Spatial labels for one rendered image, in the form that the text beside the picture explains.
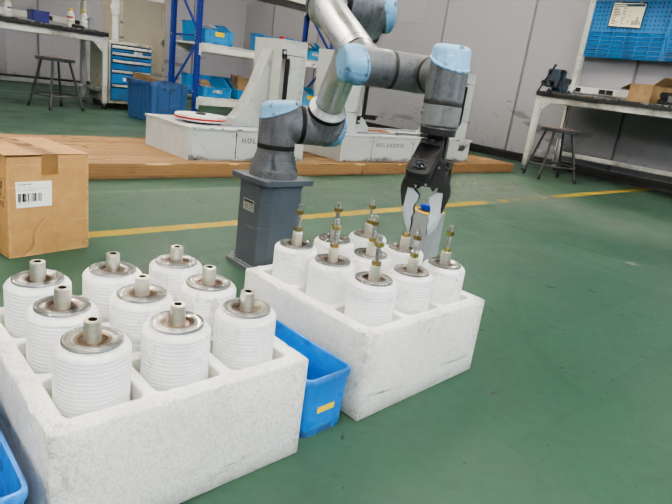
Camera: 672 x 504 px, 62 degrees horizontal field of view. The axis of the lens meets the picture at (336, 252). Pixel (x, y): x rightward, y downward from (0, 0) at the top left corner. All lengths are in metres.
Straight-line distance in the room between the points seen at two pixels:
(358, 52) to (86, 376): 0.74
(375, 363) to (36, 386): 0.56
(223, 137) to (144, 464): 2.65
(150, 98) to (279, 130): 4.00
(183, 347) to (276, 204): 0.97
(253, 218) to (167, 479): 1.03
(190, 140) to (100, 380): 2.54
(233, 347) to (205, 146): 2.47
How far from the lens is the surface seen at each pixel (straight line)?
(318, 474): 0.98
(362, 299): 1.06
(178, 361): 0.82
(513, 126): 6.85
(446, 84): 1.11
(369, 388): 1.09
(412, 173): 1.04
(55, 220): 1.89
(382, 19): 1.53
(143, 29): 7.58
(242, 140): 3.39
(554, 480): 1.12
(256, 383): 0.87
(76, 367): 0.77
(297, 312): 1.16
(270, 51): 3.66
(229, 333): 0.87
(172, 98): 5.74
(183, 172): 3.15
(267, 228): 1.72
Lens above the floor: 0.61
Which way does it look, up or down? 17 degrees down
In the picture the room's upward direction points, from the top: 8 degrees clockwise
